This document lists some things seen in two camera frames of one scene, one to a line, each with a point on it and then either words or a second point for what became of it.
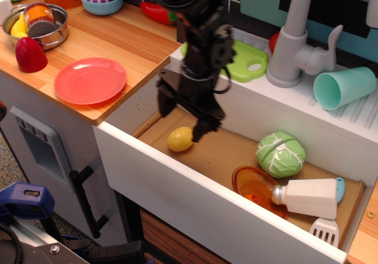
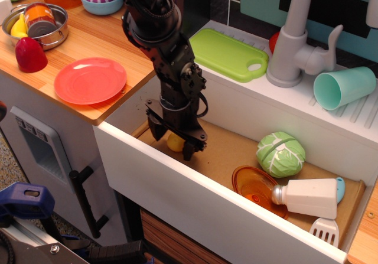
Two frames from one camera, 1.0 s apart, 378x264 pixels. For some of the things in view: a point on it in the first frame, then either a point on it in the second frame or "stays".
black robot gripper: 194,93 -> 180,119
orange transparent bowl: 256,186 stays
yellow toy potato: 180,139 stays
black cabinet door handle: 77,178 stays
